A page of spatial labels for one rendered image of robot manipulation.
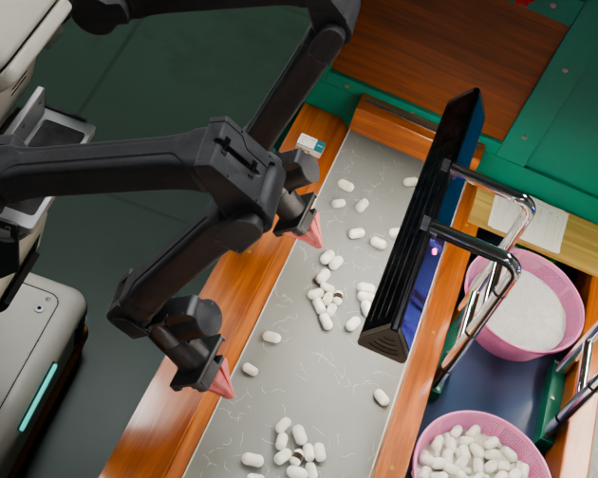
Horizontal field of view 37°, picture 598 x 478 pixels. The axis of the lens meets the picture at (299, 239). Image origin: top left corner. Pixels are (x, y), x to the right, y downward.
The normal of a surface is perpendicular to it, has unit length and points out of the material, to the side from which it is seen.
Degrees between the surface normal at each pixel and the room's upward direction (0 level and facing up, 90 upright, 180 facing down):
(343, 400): 0
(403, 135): 90
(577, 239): 0
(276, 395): 0
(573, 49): 90
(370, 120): 90
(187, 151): 32
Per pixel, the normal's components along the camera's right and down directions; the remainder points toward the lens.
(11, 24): 0.80, -0.22
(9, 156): -0.32, -0.60
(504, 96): -0.33, 0.69
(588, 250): 0.23, -0.61
